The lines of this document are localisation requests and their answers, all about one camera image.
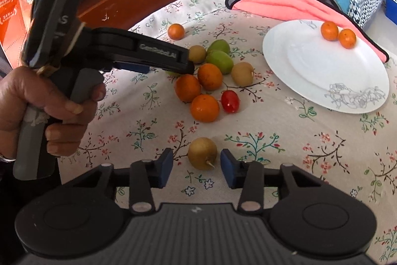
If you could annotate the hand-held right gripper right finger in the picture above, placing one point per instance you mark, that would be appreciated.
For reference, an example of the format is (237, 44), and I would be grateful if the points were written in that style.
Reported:
(225, 167)

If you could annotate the floral tablecloth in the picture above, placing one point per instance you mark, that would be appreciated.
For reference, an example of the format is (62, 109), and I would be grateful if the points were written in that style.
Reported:
(279, 144)

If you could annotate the orange carton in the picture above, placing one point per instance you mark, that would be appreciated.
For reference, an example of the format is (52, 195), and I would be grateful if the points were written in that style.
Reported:
(12, 4)

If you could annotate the pink cloth with black trim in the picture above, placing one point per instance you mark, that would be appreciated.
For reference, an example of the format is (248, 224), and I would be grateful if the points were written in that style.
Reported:
(273, 7)

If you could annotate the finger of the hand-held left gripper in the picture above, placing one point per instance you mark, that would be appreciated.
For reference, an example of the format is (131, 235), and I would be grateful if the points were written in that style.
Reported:
(133, 67)
(173, 61)

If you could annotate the red cherry tomato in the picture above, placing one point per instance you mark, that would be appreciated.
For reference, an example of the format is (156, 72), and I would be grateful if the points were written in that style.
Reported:
(230, 101)

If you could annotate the green jujube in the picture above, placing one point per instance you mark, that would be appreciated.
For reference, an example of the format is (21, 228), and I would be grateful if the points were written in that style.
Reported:
(224, 62)
(218, 46)
(173, 74)

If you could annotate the person's left hand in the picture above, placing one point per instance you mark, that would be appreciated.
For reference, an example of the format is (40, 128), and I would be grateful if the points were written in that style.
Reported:
(18, 103)

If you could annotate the white plate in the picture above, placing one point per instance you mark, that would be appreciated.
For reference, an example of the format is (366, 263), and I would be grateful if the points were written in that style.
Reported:
(310, 66)

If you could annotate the small orange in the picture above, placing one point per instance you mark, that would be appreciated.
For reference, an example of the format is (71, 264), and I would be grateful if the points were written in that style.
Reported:
(204, 108)
(210, 76)
(176, 31)
(188, 88)
(329, 30)
(347, 38)

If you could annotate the small brown kiwi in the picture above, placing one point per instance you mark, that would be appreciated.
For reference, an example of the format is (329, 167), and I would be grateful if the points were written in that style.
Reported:
(202, 154)
(243, 74)
(197, 54)

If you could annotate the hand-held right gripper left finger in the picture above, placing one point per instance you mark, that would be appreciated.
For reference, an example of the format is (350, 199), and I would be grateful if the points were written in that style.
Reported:
(167, 167)

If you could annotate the blue plastic bin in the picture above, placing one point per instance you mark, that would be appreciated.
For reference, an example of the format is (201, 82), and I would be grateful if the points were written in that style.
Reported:
(391, 9)

